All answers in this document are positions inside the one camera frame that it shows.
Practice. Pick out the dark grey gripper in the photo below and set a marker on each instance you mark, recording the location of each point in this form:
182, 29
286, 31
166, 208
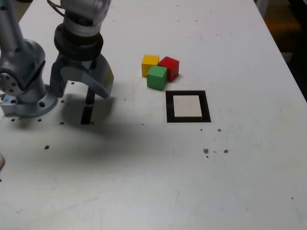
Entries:
72, 62

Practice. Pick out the yellow cube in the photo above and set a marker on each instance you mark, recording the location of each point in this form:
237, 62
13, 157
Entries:
148, 64

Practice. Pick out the green cube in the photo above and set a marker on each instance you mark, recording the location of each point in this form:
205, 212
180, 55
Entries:
156, 77

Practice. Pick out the red cube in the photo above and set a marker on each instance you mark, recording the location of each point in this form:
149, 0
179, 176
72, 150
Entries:
171, 68

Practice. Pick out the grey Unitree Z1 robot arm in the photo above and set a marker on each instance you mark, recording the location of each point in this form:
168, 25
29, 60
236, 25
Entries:
26, 55

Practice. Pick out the black tape square outline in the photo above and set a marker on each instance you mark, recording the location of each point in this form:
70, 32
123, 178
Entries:
169, 106

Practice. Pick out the black tape strip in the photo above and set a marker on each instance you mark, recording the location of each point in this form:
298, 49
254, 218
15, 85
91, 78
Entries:
86, 115

